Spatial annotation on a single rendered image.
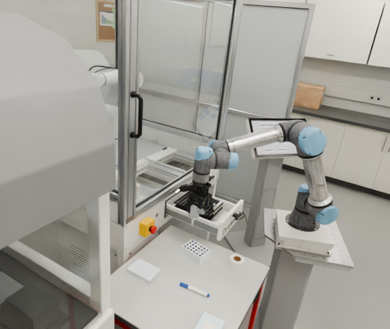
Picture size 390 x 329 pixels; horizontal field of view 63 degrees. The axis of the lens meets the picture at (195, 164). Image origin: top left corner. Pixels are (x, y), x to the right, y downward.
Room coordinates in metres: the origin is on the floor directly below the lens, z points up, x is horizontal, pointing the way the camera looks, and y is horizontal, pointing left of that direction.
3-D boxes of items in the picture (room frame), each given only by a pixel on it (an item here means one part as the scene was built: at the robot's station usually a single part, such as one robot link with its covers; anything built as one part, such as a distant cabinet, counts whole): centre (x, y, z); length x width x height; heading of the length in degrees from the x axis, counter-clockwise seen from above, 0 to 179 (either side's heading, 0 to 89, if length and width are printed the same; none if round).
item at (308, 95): (4.60, -1.47, 1.04); 0.41 x 0.32 x 0.28; 62
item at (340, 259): (1.57, -0.67, 0.70); 0.45 x 0.44 x 0.12; 82
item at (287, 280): (1.57, -0.64, 0.38); 0.30 x 0.30 x 0.76; 82
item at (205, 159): (1.28, -0.04, 1.27); 0.09 x 0.08 x 0.11; 104
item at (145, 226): (1.30, 0.20, 0.88); 0.07 x 0.05 x 0.07; 153
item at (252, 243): (2.37, -0.63, 0.51); 0.50 x 0.45 x 1.02; 21
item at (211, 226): (1.56, -0.04, 0.86); 0.40 x 0.26 x 0.06; 63
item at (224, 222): (1.46, -0.22, 0.87); 0.29 x 0.02 x 0.11; 153
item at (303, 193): (1.56, -0.64, 1.00); 0.13 x 0.12 x 0.14; 14
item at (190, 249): (1.28, -0.05, 0.78); 0.12 x 0.08 x 0.04; 53
